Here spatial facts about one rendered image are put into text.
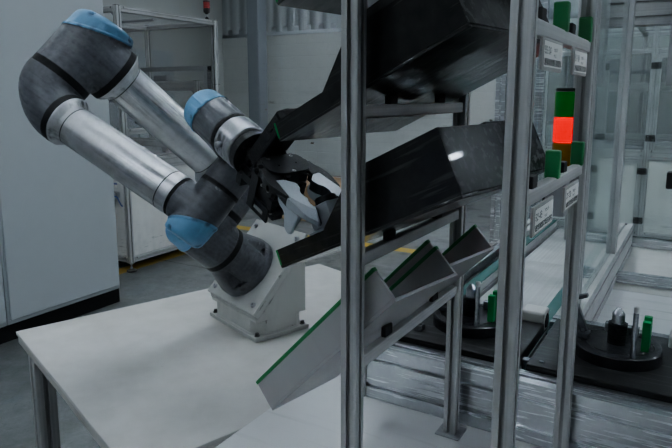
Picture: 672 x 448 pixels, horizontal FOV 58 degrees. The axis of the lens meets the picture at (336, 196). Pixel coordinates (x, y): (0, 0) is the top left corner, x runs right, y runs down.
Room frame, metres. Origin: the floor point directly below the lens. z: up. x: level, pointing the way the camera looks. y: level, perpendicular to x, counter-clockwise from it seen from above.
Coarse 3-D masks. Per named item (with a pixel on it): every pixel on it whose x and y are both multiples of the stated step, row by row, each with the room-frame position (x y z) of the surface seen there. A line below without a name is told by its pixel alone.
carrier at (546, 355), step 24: (552, 336) 1.04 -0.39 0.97; (576, 336) 0.99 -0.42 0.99; (600, 336) 0.99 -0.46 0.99; (624, 336) 0.96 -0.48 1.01; (648, 336) 0.93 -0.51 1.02; (552, 360) 0.94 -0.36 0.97; (576, 360) 0.94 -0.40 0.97; (600, 360) 0.92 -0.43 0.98; (624, 360) 0.90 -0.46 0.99; (648, 360) 0.90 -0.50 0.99; (600, 384) 0.87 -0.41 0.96; (624, 384) 0.86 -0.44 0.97; (648, 384) 0.86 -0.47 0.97
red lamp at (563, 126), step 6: (558, 120) 1.19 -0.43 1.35; (564, 120) 1.18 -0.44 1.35; (570, 120) 1.18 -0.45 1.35; (558, 126) 1.19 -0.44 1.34; (564, 126) 1.18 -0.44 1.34; (570, 126) 1.18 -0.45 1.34; (558, 132) 1.19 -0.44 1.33; (564, 132) 1.18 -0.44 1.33; (570, 132) 1.18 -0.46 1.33; (558, 138) 1.19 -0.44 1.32; (564, 138) 1.18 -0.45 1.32; (570, 138) 1.18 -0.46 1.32
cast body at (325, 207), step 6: (318, 198) 0.78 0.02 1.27; (324, 198) 0.78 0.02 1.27; (330, 198) 0.78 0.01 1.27; (336, 198) 0.77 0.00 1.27; (318, 204) 0.77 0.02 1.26; (324, 204) 0.76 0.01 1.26; (330, 204) 0.76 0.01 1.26; (318, 210) 0.77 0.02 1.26; (324, 210) 0.76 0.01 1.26; (330, 210) 0.76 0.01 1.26; (324, 216) 0.76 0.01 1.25; (324, 222) 0.76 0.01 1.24; (318, 228) 0.77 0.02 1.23; (312, 234) 0.78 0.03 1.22
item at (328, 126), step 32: (384, 0) 0.64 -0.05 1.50; (416, 0) 0.61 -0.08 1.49; (448, 0) 0.59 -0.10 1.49; (480, 0) 0.61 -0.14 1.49; (384, 32) 0.64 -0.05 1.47; (416, 32) 0.61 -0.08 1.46; (448, 32) 0.59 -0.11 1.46; (480, 32) 0.60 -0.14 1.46; (384, 64) 0.64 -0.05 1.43; (416, 64) 0.63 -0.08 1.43; (448, 64) 0.67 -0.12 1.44; (320, 96) 0.69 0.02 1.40; (384, 96) 0.70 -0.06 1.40; (416, 96) 0.75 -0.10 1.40; (288, 128) 0.73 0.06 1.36; (320, 128) 0.74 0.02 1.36
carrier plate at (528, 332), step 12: (432, 324) 1.10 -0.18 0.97; (528, 324) 1.10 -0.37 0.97; (540, 324) 1.10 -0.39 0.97; (408, 336) 1.04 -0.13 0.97; (420, 336) 1.04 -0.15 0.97; (432, 336) 1.04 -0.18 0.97; (444, 336) 1.04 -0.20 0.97; (528, 336) 1.04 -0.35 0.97; (540, 336) 1.08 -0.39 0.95; (432, 348) 1.01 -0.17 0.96; (444, 348) 1.00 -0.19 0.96; (468, 348) 0.99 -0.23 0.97; (480, 348) 0.99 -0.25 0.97; (492, 348) 0.99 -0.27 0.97; (528, 348) 1.01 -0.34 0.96; (492, 360) 0.96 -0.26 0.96
